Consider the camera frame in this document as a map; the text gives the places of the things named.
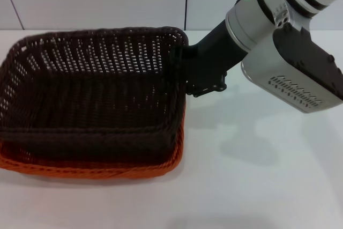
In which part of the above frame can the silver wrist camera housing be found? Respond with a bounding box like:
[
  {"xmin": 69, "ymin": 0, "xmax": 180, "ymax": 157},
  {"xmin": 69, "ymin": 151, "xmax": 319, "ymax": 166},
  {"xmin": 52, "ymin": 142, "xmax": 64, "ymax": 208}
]
[{"xmin": 240, "ymin": 21, "xmax": 343, "ymax": 114}]

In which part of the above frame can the dark brown woven plastic basket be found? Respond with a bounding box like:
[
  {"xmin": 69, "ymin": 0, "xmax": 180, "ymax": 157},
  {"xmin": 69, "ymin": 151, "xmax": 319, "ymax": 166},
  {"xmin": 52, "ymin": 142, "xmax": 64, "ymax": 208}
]
[{"xmin": 0, "ymin": 25, "xmax": 189, "ymax": 167}]

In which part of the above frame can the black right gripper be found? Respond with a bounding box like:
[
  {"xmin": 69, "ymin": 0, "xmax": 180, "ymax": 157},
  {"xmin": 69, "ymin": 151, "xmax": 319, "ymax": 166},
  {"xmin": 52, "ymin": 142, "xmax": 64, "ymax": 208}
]
[{"xmin": 175, "ymin": 20, "xmax": 242, "ymax": 98}]

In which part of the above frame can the orange woven plastic basket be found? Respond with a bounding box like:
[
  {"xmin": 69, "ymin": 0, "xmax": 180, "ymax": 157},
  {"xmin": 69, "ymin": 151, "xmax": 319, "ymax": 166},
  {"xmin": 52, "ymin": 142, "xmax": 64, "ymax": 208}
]
[{"xmin": 0, "ymin": 99, "xmax": 188, "ymax": 181}]

